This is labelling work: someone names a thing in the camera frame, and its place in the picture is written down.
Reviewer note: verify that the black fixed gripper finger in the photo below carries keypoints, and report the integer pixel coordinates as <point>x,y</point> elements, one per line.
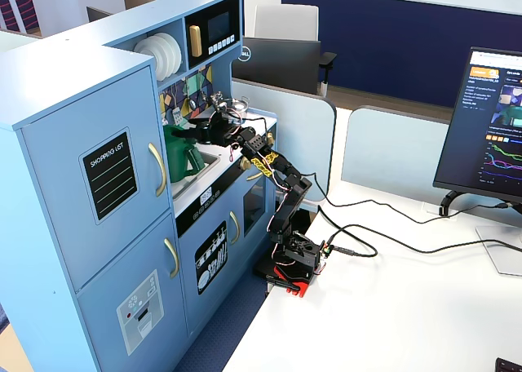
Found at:
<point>185,134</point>

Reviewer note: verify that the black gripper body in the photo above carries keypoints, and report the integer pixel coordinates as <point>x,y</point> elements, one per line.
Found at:
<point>202,130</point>

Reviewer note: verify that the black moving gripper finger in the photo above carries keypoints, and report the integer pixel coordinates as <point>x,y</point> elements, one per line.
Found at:
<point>200,123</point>

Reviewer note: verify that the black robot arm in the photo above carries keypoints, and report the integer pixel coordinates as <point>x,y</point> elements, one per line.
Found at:
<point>289,209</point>

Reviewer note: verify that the silver toy pot with lid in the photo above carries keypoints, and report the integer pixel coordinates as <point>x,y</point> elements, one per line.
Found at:
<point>242,107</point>

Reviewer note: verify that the green toy pitcher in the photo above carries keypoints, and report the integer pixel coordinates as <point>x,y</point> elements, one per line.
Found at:
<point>177,160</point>

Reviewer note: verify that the gold round oven knob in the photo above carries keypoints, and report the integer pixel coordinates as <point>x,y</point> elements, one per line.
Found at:
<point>243,165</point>
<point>271,137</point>

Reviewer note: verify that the silver toy sink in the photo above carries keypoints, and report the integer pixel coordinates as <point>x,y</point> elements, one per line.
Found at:
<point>181,188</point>

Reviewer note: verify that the white toy plate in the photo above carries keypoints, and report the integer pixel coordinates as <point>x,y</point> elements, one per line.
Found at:
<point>166,58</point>
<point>179,54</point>
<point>174,54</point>
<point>147,60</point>

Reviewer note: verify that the light blue rounded desk divider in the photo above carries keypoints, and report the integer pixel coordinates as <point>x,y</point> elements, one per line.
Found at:
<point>302,135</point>
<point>391,147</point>

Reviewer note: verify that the black Dell monitor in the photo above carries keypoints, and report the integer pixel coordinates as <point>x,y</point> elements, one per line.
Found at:
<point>281,64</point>

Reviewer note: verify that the grey office chair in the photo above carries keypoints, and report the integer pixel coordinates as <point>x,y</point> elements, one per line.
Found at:
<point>285,21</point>

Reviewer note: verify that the blue wooden toy kitchen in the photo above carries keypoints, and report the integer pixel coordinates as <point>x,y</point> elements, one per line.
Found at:
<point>61,184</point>

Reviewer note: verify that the dark monitor edge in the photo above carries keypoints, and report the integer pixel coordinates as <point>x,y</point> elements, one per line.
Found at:
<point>95,14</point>

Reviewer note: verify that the red table clamp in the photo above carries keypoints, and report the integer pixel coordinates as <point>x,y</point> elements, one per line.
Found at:
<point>295,284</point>

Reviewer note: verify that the navy red patterned panel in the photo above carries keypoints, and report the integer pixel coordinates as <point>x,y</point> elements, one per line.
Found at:
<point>20,5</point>

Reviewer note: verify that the black computer monitor showing graphs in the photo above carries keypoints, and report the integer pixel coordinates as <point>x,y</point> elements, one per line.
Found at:
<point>477,123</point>

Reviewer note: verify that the silver monitor stand base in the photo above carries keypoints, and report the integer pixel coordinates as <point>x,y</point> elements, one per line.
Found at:
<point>501,249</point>

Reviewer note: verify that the black keyboard corner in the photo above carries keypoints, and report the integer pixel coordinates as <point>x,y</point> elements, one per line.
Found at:
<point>510,366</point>

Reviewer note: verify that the small wrist camera board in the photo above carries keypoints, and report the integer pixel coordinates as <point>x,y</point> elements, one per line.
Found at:
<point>217,102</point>

